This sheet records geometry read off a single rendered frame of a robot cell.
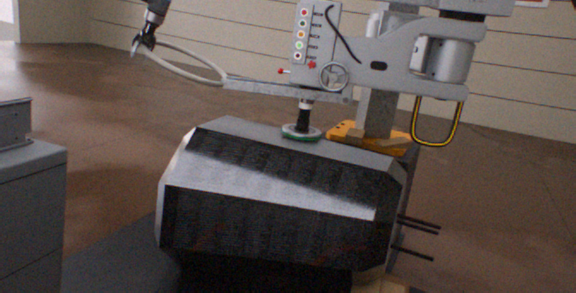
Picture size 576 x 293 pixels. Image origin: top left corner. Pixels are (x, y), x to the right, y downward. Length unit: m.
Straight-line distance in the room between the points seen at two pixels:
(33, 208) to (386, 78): 1.59
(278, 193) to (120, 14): 8.76
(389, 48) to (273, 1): 6.67
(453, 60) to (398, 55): 0.25
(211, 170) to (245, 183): 0.19
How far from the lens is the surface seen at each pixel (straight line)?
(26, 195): 1.99
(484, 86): 8.26
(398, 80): 2.32
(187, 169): 2.34
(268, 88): 2.39
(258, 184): 2.21
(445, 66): 2.36
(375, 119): 2.97
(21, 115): 2.04
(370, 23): 2.91
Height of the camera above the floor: 1.54
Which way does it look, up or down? 16 degrees down
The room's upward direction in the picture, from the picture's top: 9 degrees clockwise
